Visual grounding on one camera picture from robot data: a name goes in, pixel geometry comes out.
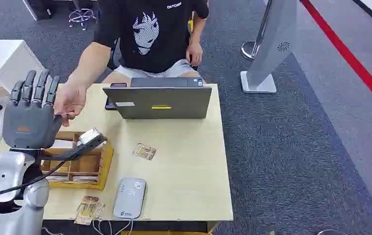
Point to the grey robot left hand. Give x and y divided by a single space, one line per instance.
30 125

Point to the chrome stool base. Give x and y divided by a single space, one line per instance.
82 16

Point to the chrome stanchion post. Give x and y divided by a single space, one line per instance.
254 45

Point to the person's left hand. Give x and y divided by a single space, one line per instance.
194 53

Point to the grey laptop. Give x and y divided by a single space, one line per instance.
160 102

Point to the person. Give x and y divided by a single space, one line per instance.
147 35

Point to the wooden card box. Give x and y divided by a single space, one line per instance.
103 168

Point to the grey kiosk stand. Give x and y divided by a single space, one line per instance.
270 42

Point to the grey card reader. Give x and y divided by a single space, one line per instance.
130 198

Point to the person's right hand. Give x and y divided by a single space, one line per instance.
71 100

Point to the white card stack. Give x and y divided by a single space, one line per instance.
63 144

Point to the printed card stack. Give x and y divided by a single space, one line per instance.
85 179
56 178

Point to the black cabinet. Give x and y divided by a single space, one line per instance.
40 8

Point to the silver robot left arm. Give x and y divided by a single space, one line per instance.
7 170

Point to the white side table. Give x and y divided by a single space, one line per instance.
4 61

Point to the black smartphone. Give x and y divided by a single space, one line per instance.
118 85

